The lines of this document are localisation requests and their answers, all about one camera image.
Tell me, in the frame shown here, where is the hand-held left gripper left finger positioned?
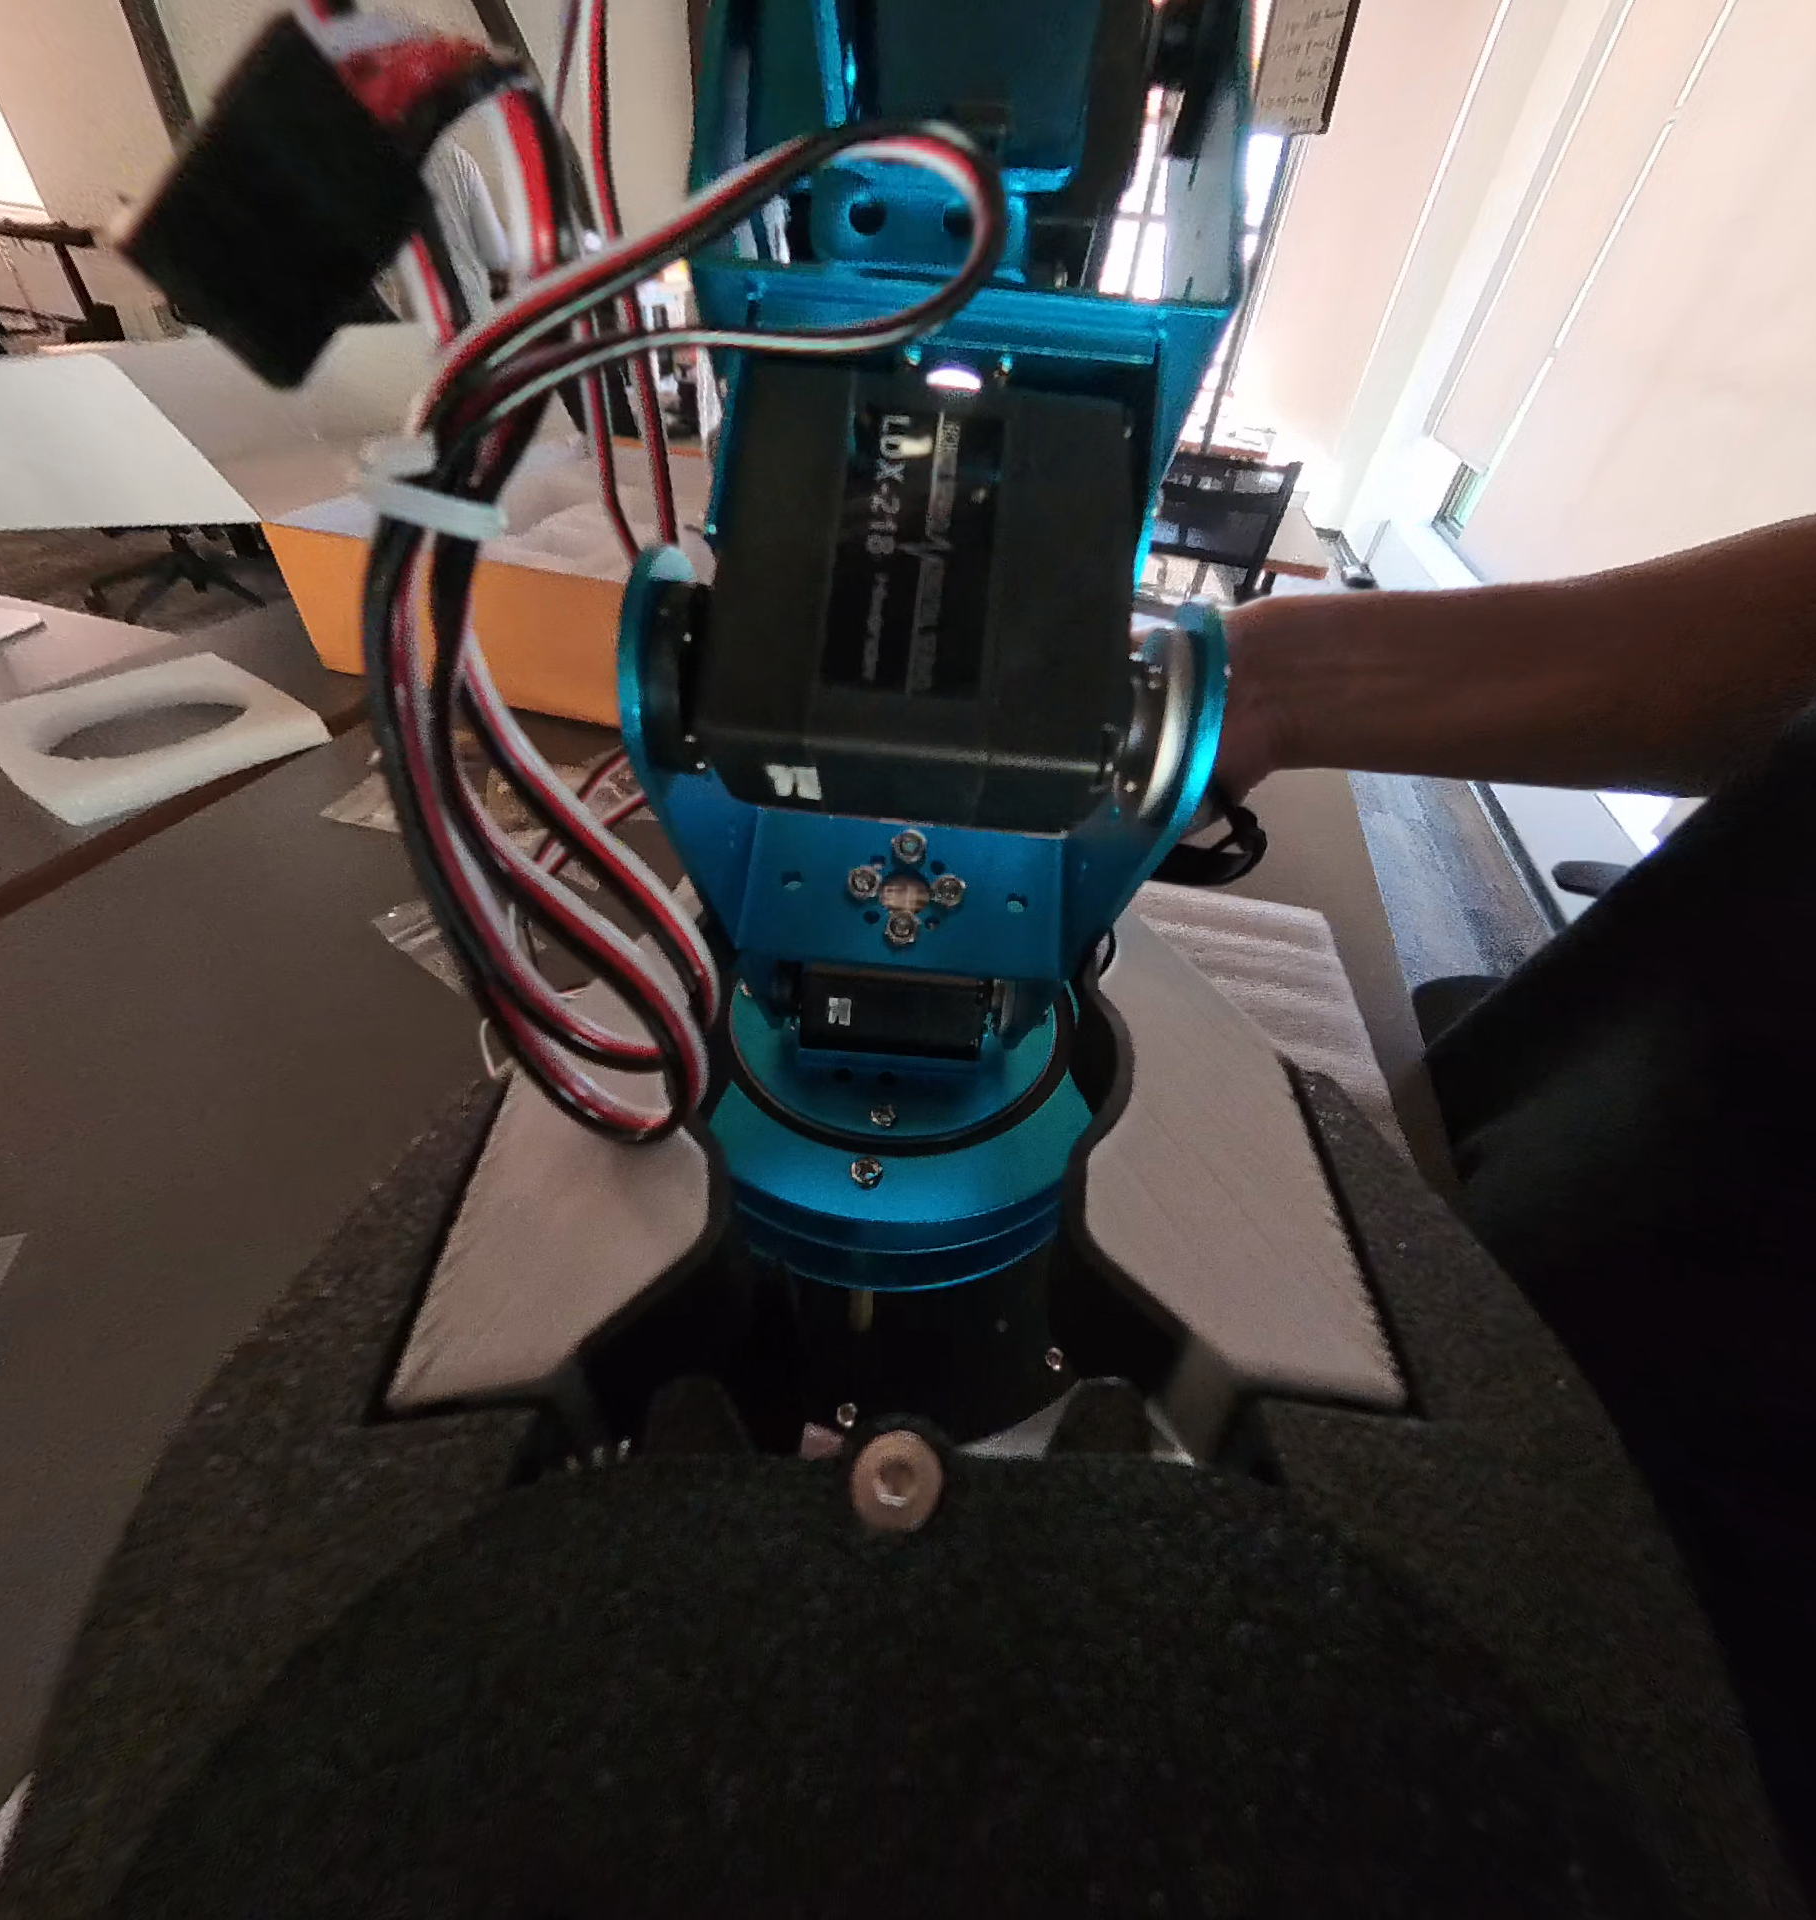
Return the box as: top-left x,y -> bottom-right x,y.
378,1050 -> 736,1418

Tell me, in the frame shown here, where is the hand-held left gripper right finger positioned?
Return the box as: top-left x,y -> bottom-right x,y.
1072,911 -> 1412,1451

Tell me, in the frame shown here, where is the teal blue object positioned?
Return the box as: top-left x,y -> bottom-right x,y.
616,0 -> 1257,1290

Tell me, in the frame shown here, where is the person's right forearm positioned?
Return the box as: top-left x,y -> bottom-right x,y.
1342,500 -> 1816,799

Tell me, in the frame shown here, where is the dark desk with wooden rim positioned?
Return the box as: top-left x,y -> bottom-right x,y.
0,592 -> 386,947

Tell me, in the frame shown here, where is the white background desk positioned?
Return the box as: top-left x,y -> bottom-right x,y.
0,349 -> 265,535

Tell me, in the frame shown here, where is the person's right hand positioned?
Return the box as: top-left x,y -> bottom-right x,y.
1219,597 -> 1355,793

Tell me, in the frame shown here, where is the white foam sheet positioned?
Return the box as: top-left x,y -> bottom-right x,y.
1134,884 -> 1415,1156

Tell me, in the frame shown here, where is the person's black clothed torso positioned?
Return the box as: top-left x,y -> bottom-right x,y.
1425,509 -> 1816,1920

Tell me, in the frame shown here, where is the orange cardboard box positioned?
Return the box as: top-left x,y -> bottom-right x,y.
258,322 -> 721,723

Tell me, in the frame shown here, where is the tan roller blind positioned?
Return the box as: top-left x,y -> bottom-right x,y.
1252,0 -> 1816,586

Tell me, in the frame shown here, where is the paper note sheet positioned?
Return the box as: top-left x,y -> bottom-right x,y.
1252,0 -> 1367,139

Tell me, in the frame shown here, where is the white foam ring piece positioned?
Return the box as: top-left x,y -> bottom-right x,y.
0,646 -> 331,825

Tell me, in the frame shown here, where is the white cable tie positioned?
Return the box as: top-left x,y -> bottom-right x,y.
362,434 -> 507,546

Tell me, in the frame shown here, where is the black cable connector block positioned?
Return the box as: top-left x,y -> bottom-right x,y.
112,12 -> 434,391

